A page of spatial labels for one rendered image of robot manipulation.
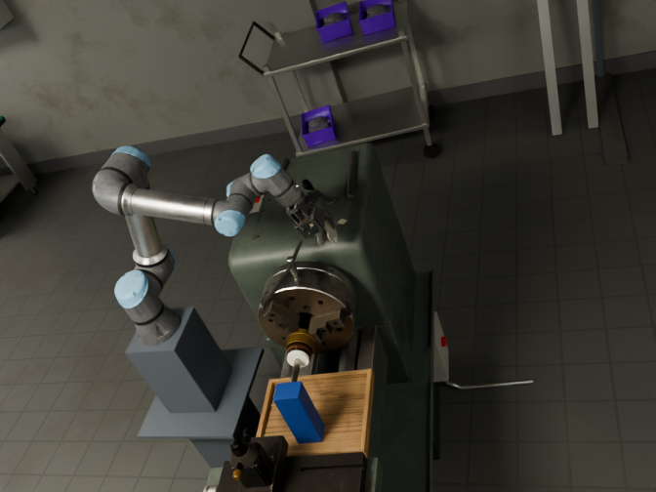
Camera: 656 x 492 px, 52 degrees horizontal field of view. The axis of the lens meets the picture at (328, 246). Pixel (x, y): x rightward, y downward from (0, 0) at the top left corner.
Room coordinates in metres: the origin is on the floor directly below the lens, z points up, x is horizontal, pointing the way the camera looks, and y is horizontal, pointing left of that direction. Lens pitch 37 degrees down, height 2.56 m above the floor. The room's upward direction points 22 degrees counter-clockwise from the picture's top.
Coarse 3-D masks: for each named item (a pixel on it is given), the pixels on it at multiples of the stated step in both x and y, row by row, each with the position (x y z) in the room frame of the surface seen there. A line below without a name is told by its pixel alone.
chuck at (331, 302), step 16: (304, 272) 1.68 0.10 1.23; (320, 272) 1.67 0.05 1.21; (272, 288) 1.68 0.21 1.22; (288, 288) 1.63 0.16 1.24; (304, 288) 1.61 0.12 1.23; (320, 288) 1.61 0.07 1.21; (336, 288) 1.62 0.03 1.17; (288, 304) 1.64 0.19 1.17; (304, 304) 1.62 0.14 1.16; (320, 304) 1.60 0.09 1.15; (336, 304) 1.58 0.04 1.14; (352, 304) 1.62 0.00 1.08; (272, 320) 1.67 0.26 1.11; (304, 320) 1.68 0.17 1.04; (352, 320) 1.57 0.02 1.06; (272, 336) 1.68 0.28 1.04; (336, 336) 1.60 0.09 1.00; (320, 352) 1.63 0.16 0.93
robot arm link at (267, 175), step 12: (264, 156) 1.72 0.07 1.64; (252, 168) 1.70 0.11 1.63; (264, 168) 1.67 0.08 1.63; (276, 168) 1.68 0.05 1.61; (252, 180) 1.70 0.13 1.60; (264, 180) 1.68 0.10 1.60; (276, 180) 1.67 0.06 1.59; (288, 180) 1.68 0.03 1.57; (264, 192) 1.70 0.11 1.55; (276, 192) 1.67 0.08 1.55
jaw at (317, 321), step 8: (328, 312) 1.59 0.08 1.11; (336, 312) 1.57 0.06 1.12; (344, 312) 1.58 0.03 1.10; (312, 320) 1.60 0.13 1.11; (320, 320) 1.58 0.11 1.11; (328, 320) 1.56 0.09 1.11; (336, 320) 1.55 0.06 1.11; (344, 320) 1.56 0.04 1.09; (312, 328) 1.56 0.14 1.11; (320, 328) 1.55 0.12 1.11; (328, 328) 1.55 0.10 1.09; (312, 336) 1.54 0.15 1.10; (320, 336) 1.54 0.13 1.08
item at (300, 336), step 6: (300, 330) 1.57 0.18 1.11; (306, 330) 1.57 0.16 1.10; (288, 336) 1.56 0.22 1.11; (294, 336) 1.54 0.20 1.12; (300, 336) 1.54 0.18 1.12; (306, 336) 1.53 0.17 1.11; (288, 342) 1.54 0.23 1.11; (294, 342) 1.52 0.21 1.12; (300, 342) 1.52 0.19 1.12; (306, 342) 1.51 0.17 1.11; (312, 342) 1.53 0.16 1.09; (288, 348) 1.51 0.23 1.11; (294, 348) 1.50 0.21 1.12; (300, 348) 1.49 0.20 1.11; (306, 348) 1.49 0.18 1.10; (312, 348) 1.51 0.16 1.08
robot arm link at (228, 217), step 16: (96, 176) 1.85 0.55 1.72; (112, 176) 1.82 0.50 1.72; (96, 192) 1.80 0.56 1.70; (112, 192) 1.76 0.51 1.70; (128, 192) 1.75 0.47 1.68; (144, 192) 1.74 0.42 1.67; (160, 192) 1.74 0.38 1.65; (112, 208) 1.75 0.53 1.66; (128, 208) 1.74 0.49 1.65; (144, 208) 1.71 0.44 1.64; (160, 208) 1.69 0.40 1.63; (176, 208) 1.68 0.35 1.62; (192, 208) 1.66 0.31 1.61; (208, 208) 1.64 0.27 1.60; (224, 208) 1.63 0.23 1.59; (240, 208) 1.62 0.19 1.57; (208, 224) 1.64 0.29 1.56; (224, 224) 1.59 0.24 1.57; (240, 224) 1.59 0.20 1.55
